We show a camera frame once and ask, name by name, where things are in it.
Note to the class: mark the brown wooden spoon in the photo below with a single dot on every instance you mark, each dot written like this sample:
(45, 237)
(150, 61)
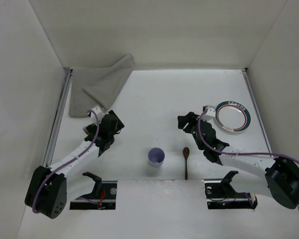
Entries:
(186, 153)

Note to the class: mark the left aluminium frame rail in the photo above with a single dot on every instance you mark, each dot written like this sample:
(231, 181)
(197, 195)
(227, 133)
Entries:
(58, 117)

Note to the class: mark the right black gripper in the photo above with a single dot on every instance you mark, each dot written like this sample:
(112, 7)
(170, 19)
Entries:
(187, 122)

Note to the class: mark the white plate green red rim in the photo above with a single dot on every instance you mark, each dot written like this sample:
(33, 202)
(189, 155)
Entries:
(232, 116)

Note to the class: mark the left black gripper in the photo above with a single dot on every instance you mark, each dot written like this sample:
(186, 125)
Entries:
(90, 128)

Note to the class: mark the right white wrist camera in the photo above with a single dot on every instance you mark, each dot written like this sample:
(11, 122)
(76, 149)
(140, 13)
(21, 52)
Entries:
(210, 113)

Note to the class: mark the brown wooden fork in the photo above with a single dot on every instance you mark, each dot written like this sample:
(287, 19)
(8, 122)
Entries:
(86, 131)

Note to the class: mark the aluminium frame rail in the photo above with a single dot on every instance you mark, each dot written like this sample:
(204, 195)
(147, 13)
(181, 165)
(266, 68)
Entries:
(58, 117)
(259, 119)

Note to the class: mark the lilac plastic cup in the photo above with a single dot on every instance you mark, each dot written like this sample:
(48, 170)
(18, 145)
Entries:
(156, 157)

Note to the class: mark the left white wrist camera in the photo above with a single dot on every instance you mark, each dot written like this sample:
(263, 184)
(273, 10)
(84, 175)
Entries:
(96, 112)

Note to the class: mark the grey cloth placemat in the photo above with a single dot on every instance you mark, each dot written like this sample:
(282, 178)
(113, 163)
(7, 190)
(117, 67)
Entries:
(93, 87)

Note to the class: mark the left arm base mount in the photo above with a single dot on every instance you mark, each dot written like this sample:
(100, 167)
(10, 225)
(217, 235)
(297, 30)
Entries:
(90, 192)

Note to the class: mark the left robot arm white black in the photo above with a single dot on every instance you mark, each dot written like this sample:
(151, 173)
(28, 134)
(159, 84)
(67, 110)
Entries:
(52, 186)

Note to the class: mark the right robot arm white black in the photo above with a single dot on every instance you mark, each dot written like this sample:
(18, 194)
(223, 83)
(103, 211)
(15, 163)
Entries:
(270, 174)

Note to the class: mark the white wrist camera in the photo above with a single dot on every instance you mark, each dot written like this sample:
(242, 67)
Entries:
(96, 112)
(210, 113)

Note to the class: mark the right aluminium frame rail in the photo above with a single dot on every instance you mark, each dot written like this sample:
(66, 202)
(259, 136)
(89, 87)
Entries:
(259, 119)

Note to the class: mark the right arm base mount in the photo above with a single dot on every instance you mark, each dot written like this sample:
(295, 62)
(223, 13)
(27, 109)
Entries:
(220, 195)

